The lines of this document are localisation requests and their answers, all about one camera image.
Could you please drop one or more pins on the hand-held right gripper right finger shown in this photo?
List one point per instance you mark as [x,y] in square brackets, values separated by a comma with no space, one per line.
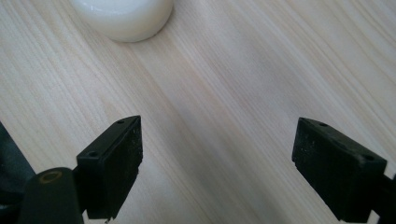
[339,174]

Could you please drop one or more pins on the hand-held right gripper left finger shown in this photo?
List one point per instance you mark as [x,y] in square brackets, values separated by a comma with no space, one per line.
[109,174]

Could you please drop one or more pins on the white round container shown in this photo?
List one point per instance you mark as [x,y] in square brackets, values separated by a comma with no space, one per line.
[124,17]

